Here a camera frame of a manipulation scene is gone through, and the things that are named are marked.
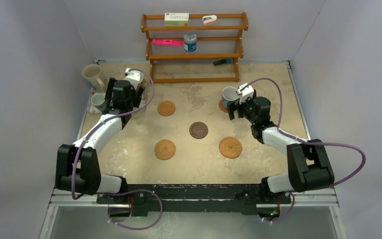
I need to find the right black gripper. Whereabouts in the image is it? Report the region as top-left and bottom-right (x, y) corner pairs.
(226, 95), (258, 124)

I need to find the blue mug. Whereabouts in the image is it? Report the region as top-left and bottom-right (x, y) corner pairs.
(222, 86), (239, 109)

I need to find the woven rattan coaster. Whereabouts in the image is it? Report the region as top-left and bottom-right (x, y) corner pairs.
(154, 139), (176, 160)
(218, 137), (243, 159)

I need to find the dark brown wooden coaster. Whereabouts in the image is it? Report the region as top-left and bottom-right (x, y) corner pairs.
(189, 121), (208, 139)

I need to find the smooth wooden coaster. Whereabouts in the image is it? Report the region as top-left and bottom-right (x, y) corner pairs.
(218, 100), (228, 113)
(157, 101), (176, 116)

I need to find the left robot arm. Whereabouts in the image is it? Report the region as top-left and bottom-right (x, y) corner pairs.
(55, 78), (145, 204)

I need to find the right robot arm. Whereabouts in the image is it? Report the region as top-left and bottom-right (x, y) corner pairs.
(227, 97), (335, 203)

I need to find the small grey white mug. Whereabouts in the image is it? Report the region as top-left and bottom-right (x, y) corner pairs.
(91, 93), (106, 112)

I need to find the floral pattern tray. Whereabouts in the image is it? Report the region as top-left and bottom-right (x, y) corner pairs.
(87, 80), (147, 114)

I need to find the tall cream mug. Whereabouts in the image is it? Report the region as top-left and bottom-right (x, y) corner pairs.
(82, 64), (107, 93)

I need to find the black blue marker pen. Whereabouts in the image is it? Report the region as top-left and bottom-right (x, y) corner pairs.
(213, 58), (233, 66)

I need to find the pink highlighter marker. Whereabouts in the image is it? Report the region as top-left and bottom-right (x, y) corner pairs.
(152, 39), (183, 46)

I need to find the wooden three-tier shelf rack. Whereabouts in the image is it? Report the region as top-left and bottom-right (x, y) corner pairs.
(141, 12), (249, 83)

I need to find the blue white lidded jar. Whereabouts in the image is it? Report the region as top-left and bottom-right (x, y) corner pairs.
(183, 33), (197, 52)

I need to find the white green cardboard box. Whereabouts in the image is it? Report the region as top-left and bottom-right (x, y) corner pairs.
(164, 12), (189, 27)

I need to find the pink white small device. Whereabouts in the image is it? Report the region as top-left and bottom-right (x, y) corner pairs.
(201, 15), (217, 26)

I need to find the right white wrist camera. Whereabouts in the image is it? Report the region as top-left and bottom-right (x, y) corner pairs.
(236, 83), (256, 105)

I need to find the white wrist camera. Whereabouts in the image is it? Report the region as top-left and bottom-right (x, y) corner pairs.
(236, 83), (256, 105)
(124, 68), (143, 90)

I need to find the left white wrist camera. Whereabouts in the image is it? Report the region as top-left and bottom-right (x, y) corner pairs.
(124, 68), (143, 90)

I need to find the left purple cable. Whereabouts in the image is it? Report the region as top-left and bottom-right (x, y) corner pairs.
(71, 68), (164, 231)

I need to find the purple cable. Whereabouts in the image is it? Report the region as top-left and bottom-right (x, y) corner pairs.
(71, 68), (164, 231)
(242, 77), (367, 225)

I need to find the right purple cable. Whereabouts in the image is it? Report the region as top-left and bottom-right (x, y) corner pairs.
(242, 77), (367, 225)

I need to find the black aluminium base frame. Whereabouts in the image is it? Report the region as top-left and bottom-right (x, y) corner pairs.
(38, 166), (347, 239)

